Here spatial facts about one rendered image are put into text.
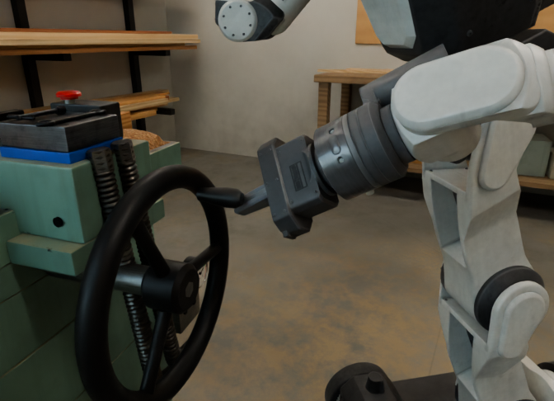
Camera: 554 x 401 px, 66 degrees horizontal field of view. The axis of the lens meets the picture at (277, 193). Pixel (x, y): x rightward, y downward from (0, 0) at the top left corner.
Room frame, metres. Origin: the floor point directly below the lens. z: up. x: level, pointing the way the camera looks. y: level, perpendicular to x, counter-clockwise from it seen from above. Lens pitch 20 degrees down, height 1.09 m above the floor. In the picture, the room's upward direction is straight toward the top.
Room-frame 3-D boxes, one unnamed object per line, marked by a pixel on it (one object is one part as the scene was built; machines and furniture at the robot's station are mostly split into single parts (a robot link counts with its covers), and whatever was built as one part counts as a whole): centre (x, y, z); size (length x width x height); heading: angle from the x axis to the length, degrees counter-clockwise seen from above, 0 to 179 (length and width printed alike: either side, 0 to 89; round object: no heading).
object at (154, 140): (0.78, 0.28, 0.91); 0.12 x 0.09 x 0.03; 71
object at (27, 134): (0.52, 0.25, 0.99); 0.13 x 0.11 x 0.06; 161
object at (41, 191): (0.52, 0.26, 0.91); 0.15 x 0.14 x 0.09; 161
